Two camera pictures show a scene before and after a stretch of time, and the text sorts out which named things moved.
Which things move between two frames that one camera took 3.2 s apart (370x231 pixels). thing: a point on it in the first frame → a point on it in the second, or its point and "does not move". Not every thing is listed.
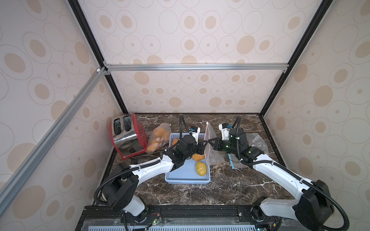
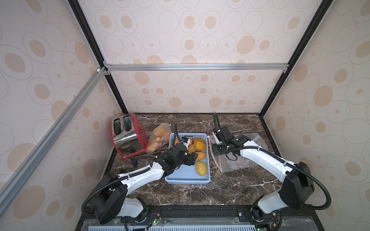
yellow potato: x=201 y=169 does not move
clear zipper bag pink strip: x=212 y=156 → x=243 y=161
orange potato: x=152 y=147 does not move
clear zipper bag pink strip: x=160 y=136 does not move
